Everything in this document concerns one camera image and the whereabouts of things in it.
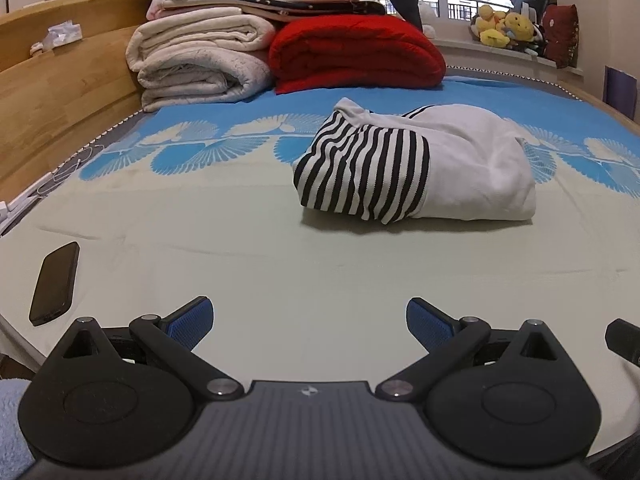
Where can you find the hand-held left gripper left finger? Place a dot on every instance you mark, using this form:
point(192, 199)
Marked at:
point(192, 322)

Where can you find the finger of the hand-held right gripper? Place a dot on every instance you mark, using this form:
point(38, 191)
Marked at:
point(622, 342)

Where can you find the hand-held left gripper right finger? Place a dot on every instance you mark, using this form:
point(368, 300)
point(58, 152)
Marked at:
point(430, 327)

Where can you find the black white striped hooded top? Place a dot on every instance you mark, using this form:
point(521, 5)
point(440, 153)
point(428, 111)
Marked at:
point(475, 175)

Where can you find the blue white printed bed sheet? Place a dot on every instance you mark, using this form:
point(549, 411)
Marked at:
point(250, 260)

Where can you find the black smartphone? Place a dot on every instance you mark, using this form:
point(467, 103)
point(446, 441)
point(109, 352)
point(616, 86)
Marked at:
point(55, 285)

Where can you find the light blue fleece clothing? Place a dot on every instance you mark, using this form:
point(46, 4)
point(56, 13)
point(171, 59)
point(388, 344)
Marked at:
point(12, 425)

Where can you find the purple box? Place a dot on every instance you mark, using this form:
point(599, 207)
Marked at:
point(622, 92)

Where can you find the white folded blanket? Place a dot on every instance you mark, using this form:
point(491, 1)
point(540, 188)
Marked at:
point(200, 65)

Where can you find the red folded blanket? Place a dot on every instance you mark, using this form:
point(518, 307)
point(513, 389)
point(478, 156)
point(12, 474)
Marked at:
point(355, 52)

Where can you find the black white plush toy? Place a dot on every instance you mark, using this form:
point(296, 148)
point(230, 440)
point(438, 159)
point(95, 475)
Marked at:
point(534, 42)

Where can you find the yellow duck plush toy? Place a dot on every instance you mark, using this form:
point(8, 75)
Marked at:
point(490, 27)

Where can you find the dark red cushion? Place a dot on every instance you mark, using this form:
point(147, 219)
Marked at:
point(560, 35)

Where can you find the yellow round plush toy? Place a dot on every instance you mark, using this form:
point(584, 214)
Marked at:
point(517, 26)

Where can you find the wooden bed frame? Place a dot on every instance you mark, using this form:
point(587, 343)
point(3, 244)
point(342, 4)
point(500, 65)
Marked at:
point(60, 95)

